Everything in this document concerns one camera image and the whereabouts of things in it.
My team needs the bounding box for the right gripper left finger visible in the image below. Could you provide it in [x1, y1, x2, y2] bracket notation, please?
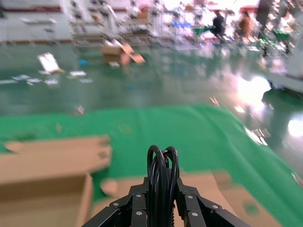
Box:
[81, 176, 150, 227]

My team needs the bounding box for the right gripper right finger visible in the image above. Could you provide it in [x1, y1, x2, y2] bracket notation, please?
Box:
[174, 177, 251, 227]

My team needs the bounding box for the black power cord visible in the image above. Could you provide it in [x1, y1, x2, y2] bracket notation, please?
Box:
[146, 145, 180, 227]

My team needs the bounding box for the empty open cardboard box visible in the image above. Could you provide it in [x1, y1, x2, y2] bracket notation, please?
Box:
[0, 134, 112, 227]

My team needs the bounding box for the open cardboard box with papers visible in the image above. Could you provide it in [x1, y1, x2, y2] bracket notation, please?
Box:
[100, 44, 145, 66]

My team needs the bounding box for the green table cloth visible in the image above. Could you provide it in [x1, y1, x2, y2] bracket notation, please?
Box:
[0, 105, 303, 227]

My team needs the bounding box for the white standing sign board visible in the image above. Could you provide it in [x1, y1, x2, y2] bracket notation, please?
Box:
[37, 52, 62, 73]

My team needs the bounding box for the white pipe rack table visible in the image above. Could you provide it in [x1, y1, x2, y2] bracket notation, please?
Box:
[123, 18, 152, 45]
[71, 14, 107, 45]

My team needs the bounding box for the white machine housing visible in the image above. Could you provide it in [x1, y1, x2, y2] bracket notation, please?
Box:
[267, 40, 303, 92]

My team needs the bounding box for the person in dark clothes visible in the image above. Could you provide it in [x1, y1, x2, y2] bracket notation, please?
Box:
[212, 10, 228, 44]

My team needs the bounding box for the person in brown clothes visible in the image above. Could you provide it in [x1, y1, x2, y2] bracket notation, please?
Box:
[238, 13, 254, 41]

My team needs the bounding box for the cardboard box with cords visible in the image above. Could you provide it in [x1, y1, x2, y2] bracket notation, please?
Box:
[91, 170, 284, 227]

